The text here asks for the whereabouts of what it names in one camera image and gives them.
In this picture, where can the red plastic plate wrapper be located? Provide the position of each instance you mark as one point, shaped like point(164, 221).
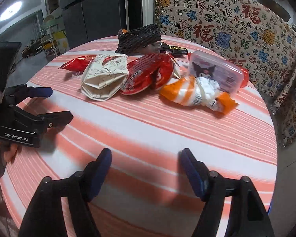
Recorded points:
point(160, 71)

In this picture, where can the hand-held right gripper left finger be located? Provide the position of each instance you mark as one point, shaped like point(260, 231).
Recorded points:
point(102, 167)

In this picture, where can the person's left hand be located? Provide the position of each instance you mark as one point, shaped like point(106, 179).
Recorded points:
point(11, 151)

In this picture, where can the cream patterned paper bag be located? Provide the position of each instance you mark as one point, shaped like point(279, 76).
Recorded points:
point(101, 79)

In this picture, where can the ceiling light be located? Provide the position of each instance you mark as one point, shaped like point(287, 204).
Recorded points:
point(11, 11)

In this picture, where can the orange white snack packet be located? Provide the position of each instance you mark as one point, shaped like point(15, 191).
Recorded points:
point(177, 92)

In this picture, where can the black foam net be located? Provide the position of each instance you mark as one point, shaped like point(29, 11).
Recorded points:
point(138, 38)

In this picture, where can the small orange wrapper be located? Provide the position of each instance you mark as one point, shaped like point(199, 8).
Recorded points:
point(122, 31)

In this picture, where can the black gold wrapper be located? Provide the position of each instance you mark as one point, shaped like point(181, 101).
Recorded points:
point(175, 50)

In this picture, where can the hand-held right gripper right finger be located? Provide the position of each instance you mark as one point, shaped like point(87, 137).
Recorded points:
point(190, 170)

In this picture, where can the printed blanket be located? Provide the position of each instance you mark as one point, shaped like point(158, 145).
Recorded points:
point(212, 9)

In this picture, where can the striped pink tablecloth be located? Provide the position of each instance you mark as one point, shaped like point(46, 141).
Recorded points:
point(138, 128)

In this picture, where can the dark cooking pan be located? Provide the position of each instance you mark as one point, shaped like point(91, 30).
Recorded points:
point(272, 6)

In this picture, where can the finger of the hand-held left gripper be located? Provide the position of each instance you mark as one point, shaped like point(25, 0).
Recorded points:
point(43, 92)
point(54, 121)

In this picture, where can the grey refrigerator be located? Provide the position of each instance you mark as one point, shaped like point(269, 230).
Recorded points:
point(96, 9)

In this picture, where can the red snack packet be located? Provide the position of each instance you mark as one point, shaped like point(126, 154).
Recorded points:
point(75, 63)

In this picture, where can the storage shelf rack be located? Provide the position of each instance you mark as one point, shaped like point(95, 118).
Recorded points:
point(53, 29)

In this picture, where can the clear plastic cartoon box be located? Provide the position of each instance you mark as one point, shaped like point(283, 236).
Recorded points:
point(219, 71)

